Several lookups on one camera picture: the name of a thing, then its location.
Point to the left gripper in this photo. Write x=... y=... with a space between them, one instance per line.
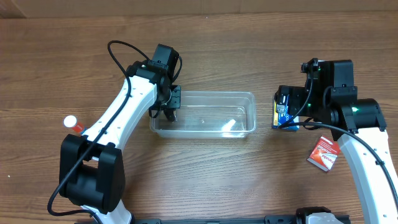
x=173 y=101

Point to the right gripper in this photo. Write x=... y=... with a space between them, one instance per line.
x=280 y=101

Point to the blue yellow VapoDrops box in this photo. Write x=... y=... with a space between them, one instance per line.
x=281 y=118

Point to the clear plastic container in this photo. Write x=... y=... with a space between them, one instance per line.
x=210 y=114

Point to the red Panadol box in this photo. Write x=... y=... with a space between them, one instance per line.
x=324 y=154

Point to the orange tube white cap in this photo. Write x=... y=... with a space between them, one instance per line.
x=71 y=122

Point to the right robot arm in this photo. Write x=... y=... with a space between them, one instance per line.
x=329 y=99

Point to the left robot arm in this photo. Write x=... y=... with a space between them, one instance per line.
x=92 y=178

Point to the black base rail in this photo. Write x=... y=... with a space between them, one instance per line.
x=302 y=216

